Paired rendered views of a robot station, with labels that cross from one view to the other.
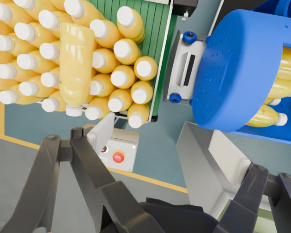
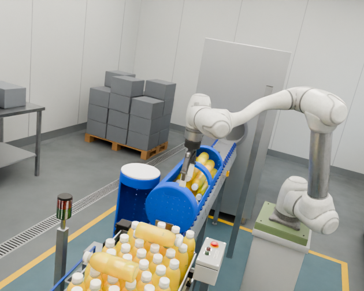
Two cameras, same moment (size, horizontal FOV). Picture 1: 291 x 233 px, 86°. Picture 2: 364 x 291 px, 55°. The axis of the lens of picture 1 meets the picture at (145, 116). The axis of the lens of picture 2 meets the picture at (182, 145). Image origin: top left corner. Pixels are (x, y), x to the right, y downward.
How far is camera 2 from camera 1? 1.62 m
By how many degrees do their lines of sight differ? 78
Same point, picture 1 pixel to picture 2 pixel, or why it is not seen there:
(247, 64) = (169, 185)
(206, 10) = not seen: outside the picture
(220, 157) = (190, 170)
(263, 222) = (262, 213)
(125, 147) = (207, 241)
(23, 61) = (144, 262)
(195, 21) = not seen: outside the picture
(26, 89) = (161, 267)
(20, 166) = not seen: outside the picture
